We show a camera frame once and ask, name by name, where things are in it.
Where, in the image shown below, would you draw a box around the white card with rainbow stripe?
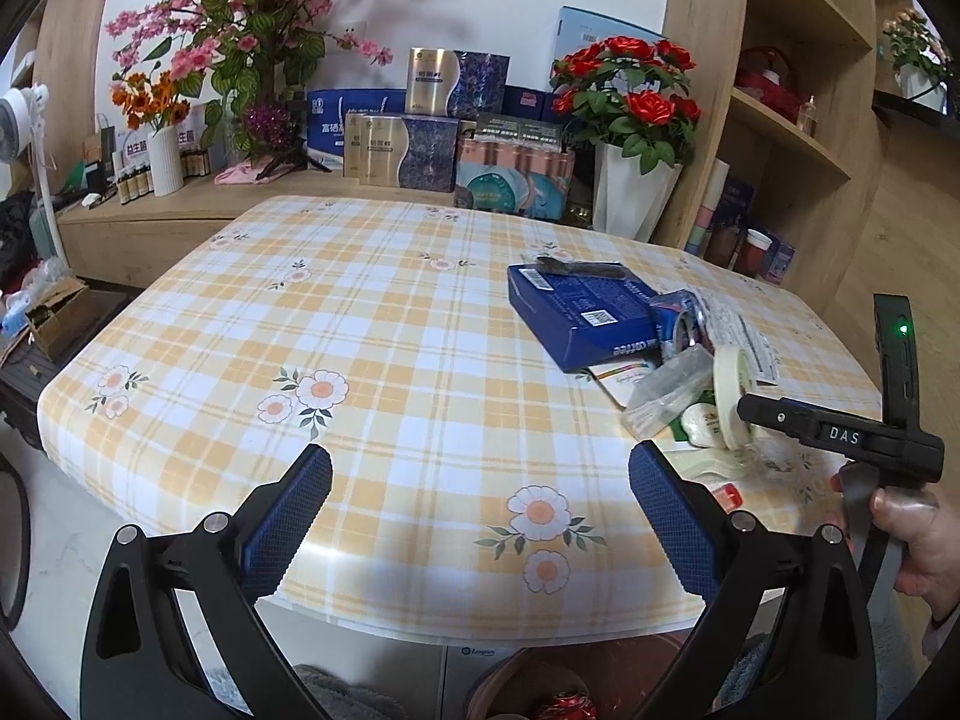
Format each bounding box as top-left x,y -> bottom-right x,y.
589,360 -> 665,410

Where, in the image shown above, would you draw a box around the cardboard box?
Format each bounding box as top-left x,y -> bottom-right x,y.
26,276 -> 98,359

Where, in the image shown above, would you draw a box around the blue book box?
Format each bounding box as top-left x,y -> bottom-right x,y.
720,178 -> 755,230

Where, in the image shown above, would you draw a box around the black foil wrapper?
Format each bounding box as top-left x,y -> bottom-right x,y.
525,259 -> 623,278

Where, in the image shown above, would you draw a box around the stack of pastel cups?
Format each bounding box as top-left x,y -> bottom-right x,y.
686,159 -> 730,260

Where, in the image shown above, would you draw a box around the purple blue small box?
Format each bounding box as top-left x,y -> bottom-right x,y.
765,236 -> 796,282

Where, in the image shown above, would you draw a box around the red cup with white rim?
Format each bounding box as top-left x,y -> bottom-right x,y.
735,229 -> 773,278

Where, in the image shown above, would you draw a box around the purple artificial flower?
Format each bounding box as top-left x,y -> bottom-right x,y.
244,103 -> 297,155

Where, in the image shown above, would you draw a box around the clear printed plastic wrapper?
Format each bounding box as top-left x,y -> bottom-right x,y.
690,289 -> 781,387

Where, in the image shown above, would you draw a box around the wooden shelf unit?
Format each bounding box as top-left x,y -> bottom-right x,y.
660,0 -> 882,316

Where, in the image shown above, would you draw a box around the white green-leaf sachet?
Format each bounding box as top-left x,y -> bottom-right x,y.
670,403 -> 751,458

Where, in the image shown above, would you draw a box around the black tv stand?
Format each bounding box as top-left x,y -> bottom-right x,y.
874,86 -> 960,132

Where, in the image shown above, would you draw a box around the white plastic sheet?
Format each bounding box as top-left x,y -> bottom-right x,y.
660,446 -> 751,482

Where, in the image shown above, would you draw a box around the dark green box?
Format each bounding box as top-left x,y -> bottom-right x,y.
474,112 -> 567,151

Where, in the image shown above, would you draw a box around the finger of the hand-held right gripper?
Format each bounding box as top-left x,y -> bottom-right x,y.
737,392 -> 812,443

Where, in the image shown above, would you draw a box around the blue white gift box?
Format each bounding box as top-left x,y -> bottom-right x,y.
306,88 -> 410,170

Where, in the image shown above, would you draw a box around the black low table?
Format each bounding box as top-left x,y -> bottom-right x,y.
0,281 -> 143,451

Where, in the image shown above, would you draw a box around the clear plastic bag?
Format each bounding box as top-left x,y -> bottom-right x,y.
621,349 -> 713,440

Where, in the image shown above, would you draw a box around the blue coffee box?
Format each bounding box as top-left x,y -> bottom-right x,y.
506,262 -> 680,374

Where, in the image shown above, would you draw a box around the white flower pot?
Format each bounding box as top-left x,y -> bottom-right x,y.
896,64 -> 947,102

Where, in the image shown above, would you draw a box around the row of small brown bottles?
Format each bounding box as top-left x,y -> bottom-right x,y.
112,150 -> 207,203

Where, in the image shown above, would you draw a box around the pink and teal gift box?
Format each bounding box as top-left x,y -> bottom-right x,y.
454,136 -> 577,222

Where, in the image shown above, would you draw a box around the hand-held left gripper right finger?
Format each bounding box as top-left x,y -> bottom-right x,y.
628,441 -> 875,720

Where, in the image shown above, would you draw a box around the pink blossom artificial plant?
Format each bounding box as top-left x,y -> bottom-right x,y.
105,0 -> 395,158

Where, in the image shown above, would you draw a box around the crushed red can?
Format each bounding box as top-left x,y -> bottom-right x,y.
529,690 -> 601,720

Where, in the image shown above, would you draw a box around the person's right hand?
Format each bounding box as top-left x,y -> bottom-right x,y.
868,487 -> 960,625

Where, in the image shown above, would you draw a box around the white standing fan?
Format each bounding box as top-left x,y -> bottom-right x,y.
0,82 -> 72,271

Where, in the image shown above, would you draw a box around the gold and blue gift box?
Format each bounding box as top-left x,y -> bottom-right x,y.
406,47 -> 509,119
358,114 -> 460,192

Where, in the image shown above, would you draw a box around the pink rose bouquet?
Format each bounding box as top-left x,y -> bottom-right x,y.
881,11 -> 946,80

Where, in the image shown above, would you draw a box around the blue snack packet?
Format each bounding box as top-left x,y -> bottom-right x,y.
649,291 -> 713,353

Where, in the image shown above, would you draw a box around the navy box with red logo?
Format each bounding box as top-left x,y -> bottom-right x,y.
504,84 -> 560,121

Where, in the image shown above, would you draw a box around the white angular vase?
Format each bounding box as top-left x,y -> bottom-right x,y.
592,141 -> 685,241

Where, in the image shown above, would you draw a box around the light blue box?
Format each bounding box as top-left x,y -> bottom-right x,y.
556,6 -> 665,91

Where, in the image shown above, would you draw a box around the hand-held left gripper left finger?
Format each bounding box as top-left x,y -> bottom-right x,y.
79,442 -> 335,720

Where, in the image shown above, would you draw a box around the red rose bouquet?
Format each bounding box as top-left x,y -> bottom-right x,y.
550,36 -> 702,173

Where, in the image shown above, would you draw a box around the red basket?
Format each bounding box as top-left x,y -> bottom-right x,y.
735,46 -> 800,125

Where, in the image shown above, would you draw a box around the masking tape roll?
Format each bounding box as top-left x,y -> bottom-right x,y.
711,345 -> 755,451

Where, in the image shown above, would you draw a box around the black mini tripod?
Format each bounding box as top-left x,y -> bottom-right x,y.
255,136 -> 331,182

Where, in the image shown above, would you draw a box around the orange artificial flowers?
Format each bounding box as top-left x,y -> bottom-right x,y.
111,71 -> 192,132

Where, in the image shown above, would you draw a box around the white box with blue print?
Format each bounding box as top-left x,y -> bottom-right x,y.
169,101 -> 226,181

